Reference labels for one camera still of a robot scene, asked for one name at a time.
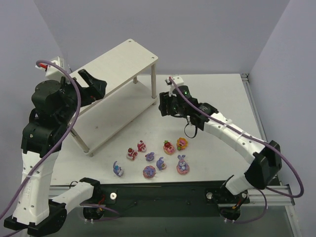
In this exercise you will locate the purple bunny with blue bow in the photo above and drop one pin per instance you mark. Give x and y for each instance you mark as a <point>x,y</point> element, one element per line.
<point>118,171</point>

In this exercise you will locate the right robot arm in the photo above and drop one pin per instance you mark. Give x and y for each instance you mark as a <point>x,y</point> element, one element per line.
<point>264,163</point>

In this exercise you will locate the pink striped bear with strawberry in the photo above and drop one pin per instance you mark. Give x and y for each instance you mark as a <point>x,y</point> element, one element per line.
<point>131,154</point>

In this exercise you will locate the aluminium frame rail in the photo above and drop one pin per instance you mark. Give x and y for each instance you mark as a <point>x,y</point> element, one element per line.
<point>255,198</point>

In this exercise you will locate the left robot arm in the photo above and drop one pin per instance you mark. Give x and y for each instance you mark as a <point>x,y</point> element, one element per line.
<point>56,108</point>

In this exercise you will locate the pink bear with strawberry hat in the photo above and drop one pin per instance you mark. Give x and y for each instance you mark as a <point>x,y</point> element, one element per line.
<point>141,146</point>

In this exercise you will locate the pink bear on tan donut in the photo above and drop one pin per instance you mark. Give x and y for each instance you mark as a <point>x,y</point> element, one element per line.
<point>168,147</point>

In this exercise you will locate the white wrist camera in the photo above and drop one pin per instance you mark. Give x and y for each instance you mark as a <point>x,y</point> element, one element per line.
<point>51,72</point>
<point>171,79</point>

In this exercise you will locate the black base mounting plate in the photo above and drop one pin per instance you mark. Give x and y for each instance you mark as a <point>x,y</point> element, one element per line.
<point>173,199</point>

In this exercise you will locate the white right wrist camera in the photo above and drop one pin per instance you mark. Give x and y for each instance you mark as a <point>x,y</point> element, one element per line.
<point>171,79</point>

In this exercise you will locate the pink bear in yellow flower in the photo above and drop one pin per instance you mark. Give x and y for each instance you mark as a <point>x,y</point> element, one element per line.
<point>181,144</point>

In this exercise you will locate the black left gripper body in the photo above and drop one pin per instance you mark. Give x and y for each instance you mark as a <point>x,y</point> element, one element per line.
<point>80,92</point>

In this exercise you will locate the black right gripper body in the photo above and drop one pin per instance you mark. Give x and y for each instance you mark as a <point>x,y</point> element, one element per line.
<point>166,104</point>

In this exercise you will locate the white wooden two-tier shelf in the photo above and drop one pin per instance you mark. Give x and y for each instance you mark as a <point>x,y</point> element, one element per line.
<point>129,70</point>

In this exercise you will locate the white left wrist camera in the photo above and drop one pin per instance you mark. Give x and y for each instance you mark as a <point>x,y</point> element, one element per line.
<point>51,72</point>

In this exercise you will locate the small purple bunny figure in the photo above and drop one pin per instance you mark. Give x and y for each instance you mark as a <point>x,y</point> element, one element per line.
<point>150,156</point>

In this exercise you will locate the purple bunny with pink base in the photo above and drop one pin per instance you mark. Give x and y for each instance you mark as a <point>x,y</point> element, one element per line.
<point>160,164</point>

